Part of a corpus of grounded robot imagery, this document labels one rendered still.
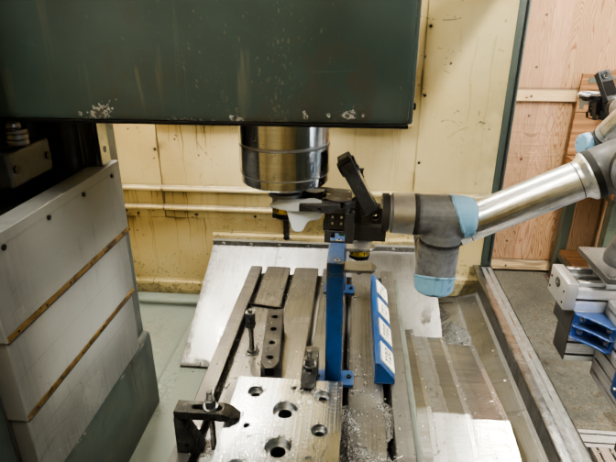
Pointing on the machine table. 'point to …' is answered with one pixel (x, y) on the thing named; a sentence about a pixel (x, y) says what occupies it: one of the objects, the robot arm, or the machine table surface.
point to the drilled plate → (255, 412)
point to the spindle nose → (284, 158)
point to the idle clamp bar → (272, 368)
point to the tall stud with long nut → (250, 329)
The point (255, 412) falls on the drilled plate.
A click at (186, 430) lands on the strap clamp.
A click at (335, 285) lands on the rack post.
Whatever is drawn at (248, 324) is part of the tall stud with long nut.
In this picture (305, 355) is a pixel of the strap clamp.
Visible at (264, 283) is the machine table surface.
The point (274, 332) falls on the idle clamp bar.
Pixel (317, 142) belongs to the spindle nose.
